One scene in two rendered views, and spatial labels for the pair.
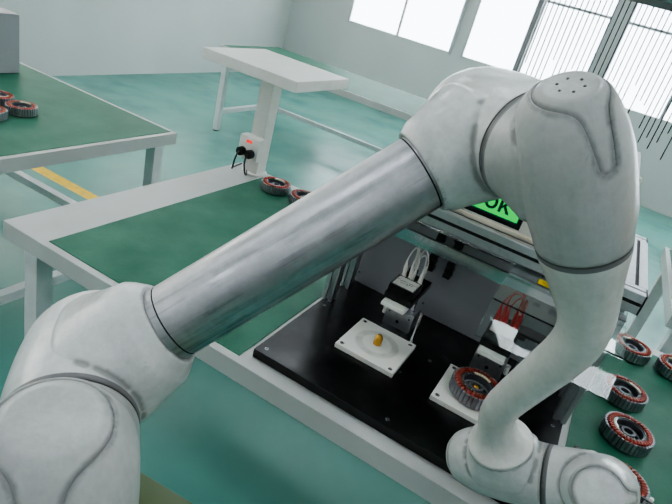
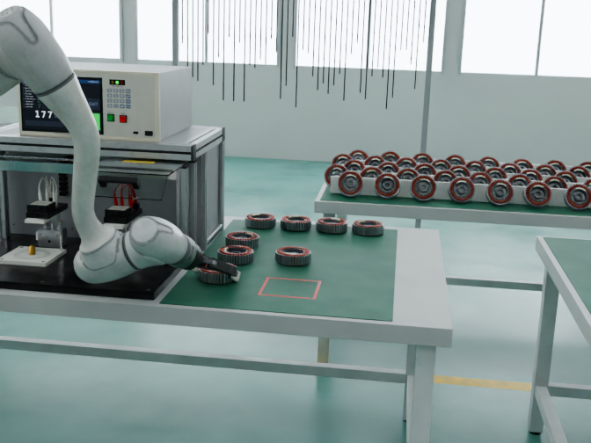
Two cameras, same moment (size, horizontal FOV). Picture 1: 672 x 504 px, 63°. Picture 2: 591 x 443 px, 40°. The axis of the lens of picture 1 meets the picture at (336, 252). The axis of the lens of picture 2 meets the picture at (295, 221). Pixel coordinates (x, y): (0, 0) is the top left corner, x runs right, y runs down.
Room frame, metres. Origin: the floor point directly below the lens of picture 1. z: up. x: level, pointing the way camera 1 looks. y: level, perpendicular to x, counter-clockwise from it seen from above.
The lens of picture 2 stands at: (-1.34, -0.32, 1.49)
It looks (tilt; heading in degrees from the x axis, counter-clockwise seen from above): 14 degrees down; 345
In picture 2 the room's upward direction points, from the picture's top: 2 degrees clockwise
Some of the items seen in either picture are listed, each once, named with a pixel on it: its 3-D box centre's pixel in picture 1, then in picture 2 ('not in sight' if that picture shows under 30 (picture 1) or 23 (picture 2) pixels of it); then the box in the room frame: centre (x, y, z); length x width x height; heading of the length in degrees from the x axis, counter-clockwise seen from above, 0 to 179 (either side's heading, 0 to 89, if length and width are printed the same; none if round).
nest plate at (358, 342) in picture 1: (376, 345); (32, 256); (1.10, -0.15, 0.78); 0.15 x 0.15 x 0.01; 68
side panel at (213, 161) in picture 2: not in sight; (210, 193); (1.31, -0.72, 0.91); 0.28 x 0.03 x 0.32; 158
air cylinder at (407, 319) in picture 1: (401, 315); (52, 236); (1.23, -0.21, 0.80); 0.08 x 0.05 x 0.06; 68
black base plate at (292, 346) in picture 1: (422, 373); (73, 263); (1.07, -0.27, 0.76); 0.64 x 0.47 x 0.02; 68
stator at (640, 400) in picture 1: (623, 392); (242, 240); (1.22, -0.81, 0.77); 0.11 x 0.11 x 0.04
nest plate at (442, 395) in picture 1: (471, 396); not in sight; (1.01, -0.38, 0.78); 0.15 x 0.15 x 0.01; 68
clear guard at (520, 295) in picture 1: (557, 317); (136, 176); (0.99, -0.46, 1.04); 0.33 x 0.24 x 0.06; 158
